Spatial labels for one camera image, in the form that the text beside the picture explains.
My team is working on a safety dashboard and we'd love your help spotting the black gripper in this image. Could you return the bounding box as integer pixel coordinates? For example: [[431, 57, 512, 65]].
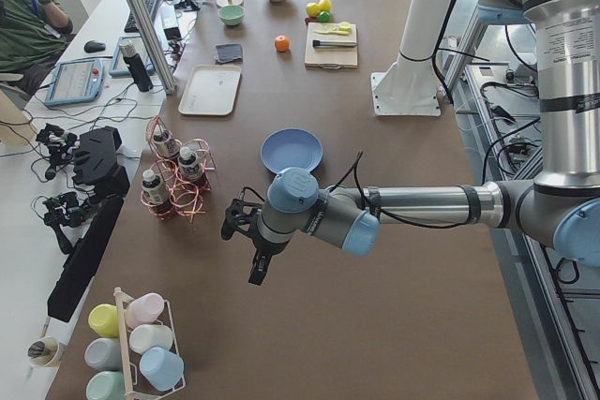
[[220, 187, 285, 285]]

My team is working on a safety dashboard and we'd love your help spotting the orange fruit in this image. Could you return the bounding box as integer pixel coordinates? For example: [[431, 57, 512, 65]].
[[274, 35, 291, 52]]

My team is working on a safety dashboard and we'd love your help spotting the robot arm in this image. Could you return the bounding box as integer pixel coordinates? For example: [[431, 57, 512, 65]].
[[221, 0, 599, 285]]

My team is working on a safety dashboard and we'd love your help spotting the blue plate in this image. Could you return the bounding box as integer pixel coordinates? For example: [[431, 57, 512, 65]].
[[260, 128, 323, 173]]

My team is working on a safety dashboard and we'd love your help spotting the tea bottle white cap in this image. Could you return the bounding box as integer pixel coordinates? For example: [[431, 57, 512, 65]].
[[178, 146, 207, 189]]

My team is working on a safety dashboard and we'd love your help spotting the pink cup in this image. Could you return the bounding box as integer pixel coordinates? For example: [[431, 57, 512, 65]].
[[125, 292, 164, 328]]

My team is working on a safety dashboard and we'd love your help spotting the white cup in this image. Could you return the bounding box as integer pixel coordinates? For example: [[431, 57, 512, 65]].
[[129, 324, 173, 354]]

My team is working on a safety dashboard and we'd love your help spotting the blue cup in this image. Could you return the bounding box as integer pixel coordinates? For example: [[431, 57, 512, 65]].
[[139, 347, 185, 392]]

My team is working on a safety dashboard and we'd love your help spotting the yellow cup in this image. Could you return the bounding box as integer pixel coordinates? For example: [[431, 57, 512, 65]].
[[88, 304, 119, 338]]

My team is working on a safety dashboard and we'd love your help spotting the wooden cup rack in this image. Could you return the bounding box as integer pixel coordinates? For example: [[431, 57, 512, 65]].
[[113, 287, 188, 400]]

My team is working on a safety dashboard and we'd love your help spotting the grey cup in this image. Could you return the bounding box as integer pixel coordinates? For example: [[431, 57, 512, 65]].
[[84, 337, 122, 371]]

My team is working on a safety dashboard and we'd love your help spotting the cream rabbit tray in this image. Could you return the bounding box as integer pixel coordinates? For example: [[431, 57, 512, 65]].
[[178, 65, 242, 116]]

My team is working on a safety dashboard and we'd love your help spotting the mint green cup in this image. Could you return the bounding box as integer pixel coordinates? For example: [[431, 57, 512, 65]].
[[85, 371, 126, 400]]

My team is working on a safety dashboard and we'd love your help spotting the grey folded cloth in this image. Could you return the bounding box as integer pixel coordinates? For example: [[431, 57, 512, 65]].
[[215, 43, 243, 64]]

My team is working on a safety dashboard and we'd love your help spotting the black thermos bottle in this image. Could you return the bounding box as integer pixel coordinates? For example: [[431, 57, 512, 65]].
[[119, 41, 153, 92]]

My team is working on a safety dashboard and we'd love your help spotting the steel muddler black tip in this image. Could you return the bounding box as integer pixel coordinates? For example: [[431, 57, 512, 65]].
[[312, 39, 357, 49]]

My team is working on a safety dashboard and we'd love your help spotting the wooden cutting board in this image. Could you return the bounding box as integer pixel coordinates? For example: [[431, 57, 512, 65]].
[[304, 22, 358, 69]]

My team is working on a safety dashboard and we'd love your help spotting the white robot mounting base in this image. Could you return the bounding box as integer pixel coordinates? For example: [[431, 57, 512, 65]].
[[371, 0, 452, 116]]

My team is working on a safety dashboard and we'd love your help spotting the paper cup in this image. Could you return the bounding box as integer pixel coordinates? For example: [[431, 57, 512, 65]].
[[27, 336, 67, 368]]

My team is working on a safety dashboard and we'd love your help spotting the blue teach pendant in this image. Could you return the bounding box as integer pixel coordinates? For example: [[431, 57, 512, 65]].
[[44, 58, 104, 107], [109, 35, 155, 78]]

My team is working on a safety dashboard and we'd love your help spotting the lemon slice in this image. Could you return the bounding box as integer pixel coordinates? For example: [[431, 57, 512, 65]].
[[338, 22, 352, 31], [322, 23, 338, 34]]

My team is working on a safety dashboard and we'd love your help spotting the yellow plastic knife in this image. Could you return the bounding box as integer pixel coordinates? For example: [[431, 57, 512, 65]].
[[313, 28, 352, 37]]

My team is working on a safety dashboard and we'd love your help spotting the green bowl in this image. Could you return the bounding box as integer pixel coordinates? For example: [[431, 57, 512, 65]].
[[217, 5, 245, 26]]

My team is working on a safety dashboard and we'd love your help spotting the green lime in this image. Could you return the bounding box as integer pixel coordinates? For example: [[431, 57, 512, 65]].
[[316, 10, 331, 22]]

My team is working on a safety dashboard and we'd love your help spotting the whole yellow lemon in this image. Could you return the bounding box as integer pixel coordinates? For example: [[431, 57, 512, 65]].
[[318, 0, 332, 12], [306, 2, 322, 18]]

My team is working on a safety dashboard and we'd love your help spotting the black computer mouse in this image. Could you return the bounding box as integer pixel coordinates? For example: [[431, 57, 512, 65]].
[[83, 40, 106, 53]]

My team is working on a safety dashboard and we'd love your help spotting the black keyboard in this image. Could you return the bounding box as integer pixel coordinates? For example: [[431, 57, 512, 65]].
[[123, 0, 163, 34]]

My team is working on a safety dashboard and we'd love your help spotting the person in green shirt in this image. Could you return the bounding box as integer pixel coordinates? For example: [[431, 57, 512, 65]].
[[1, 0, 73, 96]]

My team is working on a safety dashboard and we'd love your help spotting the copper wire bottle rack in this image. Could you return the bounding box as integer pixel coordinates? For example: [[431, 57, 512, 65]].
[[140, 115, 216, 221]]

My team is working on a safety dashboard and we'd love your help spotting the aluminium frame post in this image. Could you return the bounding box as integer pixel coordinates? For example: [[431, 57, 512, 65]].
[[126, 0, 176, 95]]

